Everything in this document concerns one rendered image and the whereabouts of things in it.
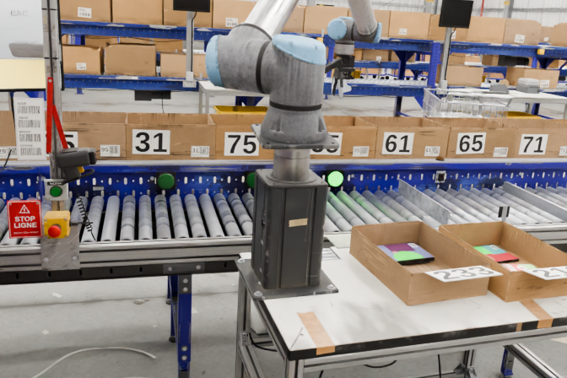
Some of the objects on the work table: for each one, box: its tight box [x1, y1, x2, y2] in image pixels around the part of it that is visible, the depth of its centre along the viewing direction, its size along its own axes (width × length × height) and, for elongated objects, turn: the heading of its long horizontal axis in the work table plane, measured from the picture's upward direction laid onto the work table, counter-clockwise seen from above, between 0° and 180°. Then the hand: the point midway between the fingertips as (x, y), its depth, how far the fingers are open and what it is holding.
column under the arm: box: [235, 169, 339, 301], centre depth 167 cm, size 26×26×33 cm
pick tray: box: [438, 221, 567, 303], centre depth 183 cm, size 28×38×10 cm
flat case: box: [377, 242, 435, 265], centre depth 187 cm, size 14×19×2 cm
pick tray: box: [349, 220, 491, 306], centre depth 178 cm, size 28×38×10 cm
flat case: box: [473, 245, 519, 264], centre depth 193 cm, size 14×19×2 cm
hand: (336, 96), depth 265 cm, fingers open, 10 cm apart
